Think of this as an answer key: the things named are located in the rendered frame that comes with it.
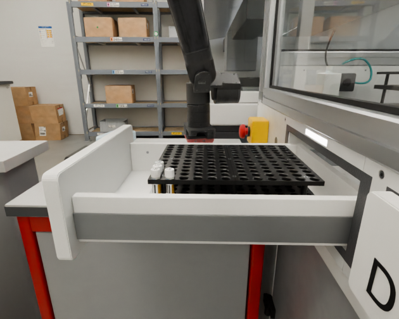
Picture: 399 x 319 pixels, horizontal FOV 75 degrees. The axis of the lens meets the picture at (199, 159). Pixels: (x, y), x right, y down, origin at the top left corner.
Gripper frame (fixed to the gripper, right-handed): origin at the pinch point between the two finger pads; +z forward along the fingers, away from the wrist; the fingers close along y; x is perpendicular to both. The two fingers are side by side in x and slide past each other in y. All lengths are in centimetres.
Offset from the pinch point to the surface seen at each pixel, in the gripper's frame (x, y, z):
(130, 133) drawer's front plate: 15.9, -10.3, -10.4
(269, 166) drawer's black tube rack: -5.1, -30.8, -9.1
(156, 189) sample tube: 11.2, -32.7, -8.0
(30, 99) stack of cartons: 202, 398, 19
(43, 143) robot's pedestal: 57, 50, 6
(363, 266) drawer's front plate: -7.5, -46.9, -4.9
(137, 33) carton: 27, 364, -72
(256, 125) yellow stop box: -15.7, 0.7, -8.4
